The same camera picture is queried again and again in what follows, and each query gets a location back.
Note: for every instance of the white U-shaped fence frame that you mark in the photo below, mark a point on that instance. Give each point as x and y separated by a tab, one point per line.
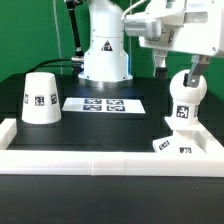
171	158

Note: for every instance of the white marker tag sheet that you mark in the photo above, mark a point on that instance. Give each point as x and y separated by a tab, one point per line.
100	105

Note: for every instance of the white lamp base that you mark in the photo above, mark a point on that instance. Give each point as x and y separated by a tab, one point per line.
181	140

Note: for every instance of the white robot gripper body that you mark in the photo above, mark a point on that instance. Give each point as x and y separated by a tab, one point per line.
187	26

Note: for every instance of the white lamp bulb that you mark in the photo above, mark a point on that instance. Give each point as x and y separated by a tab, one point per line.
186	101

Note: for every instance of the black camera stand pole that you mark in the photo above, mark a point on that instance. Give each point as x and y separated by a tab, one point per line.
71	4

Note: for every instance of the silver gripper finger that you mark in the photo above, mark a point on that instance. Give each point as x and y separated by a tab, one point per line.
199	65
159	62

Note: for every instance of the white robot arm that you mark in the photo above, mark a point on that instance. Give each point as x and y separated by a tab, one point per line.
106	60

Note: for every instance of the white lamp shade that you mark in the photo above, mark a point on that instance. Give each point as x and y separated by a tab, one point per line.
40	101

